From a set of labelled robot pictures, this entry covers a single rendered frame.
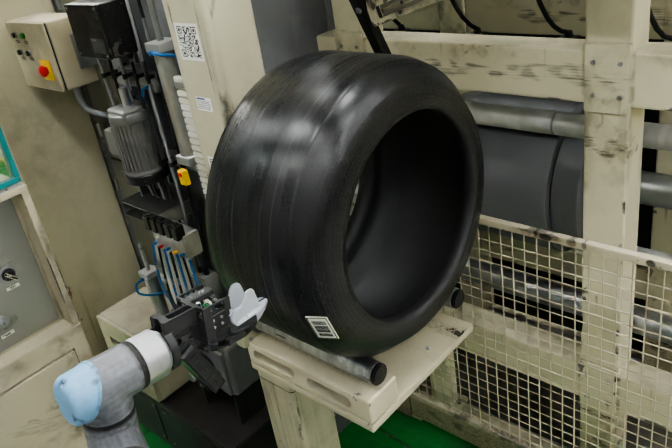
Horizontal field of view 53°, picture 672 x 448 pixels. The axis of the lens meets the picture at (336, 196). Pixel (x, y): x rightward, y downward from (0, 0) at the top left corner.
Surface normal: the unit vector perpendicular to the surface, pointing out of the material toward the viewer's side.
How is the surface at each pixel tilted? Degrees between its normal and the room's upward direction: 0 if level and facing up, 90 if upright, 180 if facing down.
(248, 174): 55
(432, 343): 0
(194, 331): 90
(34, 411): 90
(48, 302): 90
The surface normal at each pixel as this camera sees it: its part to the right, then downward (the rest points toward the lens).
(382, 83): 0.34, -0.49
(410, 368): -0.15, -0.89
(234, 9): 0.74, 0.19
